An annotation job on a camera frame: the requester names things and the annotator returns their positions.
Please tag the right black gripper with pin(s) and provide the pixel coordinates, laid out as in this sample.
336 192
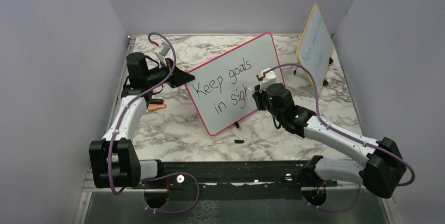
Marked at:
258 95

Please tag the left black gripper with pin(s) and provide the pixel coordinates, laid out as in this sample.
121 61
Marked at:
179 77

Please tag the pink framed whiteboard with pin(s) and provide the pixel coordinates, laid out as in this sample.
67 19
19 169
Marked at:
219 91

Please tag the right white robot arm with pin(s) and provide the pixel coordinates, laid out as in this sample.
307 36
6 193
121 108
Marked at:
375 164

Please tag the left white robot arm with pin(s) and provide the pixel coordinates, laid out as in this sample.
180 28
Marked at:
113 158

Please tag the yellow framed whiteboard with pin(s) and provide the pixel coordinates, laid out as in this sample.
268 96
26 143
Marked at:
315 49

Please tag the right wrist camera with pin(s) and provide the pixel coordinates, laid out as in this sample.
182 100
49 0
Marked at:
266 77

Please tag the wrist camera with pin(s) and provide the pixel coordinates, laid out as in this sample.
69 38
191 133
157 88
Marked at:
161 52
266 77

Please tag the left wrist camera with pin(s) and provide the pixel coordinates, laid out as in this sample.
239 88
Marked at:
161 52

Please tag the black mounting rail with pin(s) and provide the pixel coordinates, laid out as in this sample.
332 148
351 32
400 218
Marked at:
182 181

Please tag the aluminium frame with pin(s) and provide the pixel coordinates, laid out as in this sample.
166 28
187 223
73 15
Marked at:
87 184

